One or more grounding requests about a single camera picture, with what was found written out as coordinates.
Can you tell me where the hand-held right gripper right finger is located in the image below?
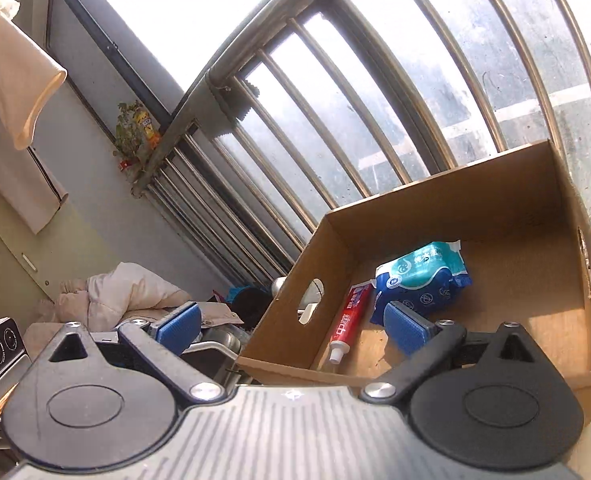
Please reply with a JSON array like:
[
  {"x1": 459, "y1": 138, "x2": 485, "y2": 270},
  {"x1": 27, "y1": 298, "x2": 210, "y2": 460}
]
[{"x1": 357, "y1": 301, "x2": 557, "y2": 404}]

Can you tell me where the metal window railing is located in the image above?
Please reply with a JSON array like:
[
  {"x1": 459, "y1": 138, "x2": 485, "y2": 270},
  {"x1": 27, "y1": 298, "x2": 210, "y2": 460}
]
[{"x1": 130, "y1": 0, "x2": 591, "y2": 281}]

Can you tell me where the peach hanging garment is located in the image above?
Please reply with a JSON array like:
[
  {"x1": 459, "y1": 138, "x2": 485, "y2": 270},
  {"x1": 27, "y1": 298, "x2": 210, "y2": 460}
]
[{"x1": 0, "y1": 0, "x2": 69, "y2": 151}]

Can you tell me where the white padded jacket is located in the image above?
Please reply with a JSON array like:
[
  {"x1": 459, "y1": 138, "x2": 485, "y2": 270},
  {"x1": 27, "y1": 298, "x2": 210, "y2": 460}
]
[{"x1": 26, "y1": 260, "x2": 244, "y2": 346}]

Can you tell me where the brown cardboard box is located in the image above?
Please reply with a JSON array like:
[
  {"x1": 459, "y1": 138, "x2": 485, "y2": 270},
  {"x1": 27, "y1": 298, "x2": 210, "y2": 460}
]
[{"x1": 236, "y1": 139, "x2": 591, "y2": 391}]

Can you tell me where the red white toothpaste tube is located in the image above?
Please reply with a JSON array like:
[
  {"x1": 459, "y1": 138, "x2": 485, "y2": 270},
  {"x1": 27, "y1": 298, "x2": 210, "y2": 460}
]
[{"x1": 327, "y1": 282, "x2": 375, "y2": 365}]

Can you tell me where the orange drink bottle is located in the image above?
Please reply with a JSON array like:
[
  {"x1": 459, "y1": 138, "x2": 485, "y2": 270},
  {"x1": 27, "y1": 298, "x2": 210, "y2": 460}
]
[{"x1": 133, "y1": 107, "x2": 161, "y2": 148}]

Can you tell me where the small potted plant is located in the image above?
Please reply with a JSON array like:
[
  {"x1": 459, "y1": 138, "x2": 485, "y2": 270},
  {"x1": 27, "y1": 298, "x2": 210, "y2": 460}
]
[{"x1": 113, "y1": 100, "x2": 149, "y2": 171}]

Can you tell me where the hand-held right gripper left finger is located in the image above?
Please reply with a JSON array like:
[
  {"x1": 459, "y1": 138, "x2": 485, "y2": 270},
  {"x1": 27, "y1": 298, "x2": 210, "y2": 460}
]
[{"x1": 34, "y1": 301, "x2": 225, "y2": 404}]

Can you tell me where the blue wet wipes pack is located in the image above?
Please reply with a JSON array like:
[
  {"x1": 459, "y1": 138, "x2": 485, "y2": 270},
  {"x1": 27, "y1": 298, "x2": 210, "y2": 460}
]
[{"x1": 369, "y1": 240, "x2": 473, "y2": 328}]

